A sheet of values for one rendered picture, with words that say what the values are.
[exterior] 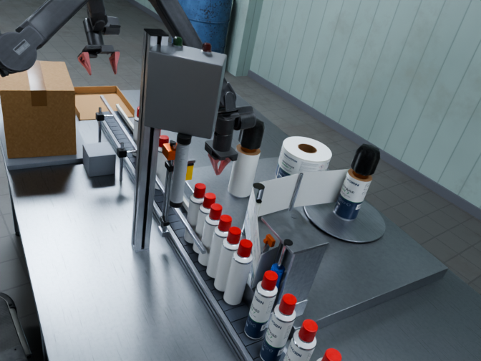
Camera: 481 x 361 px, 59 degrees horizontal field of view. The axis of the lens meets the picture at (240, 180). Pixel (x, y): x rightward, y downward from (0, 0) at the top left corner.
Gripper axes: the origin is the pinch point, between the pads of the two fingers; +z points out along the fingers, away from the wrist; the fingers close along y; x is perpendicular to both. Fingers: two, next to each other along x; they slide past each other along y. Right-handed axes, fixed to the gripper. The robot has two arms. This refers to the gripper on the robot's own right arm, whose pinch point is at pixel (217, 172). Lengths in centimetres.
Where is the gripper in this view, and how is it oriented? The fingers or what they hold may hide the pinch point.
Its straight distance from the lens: 135.5
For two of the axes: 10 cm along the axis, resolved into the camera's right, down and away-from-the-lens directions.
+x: -8.5, 1.8, -5.0
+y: -5.1, -5.3, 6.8
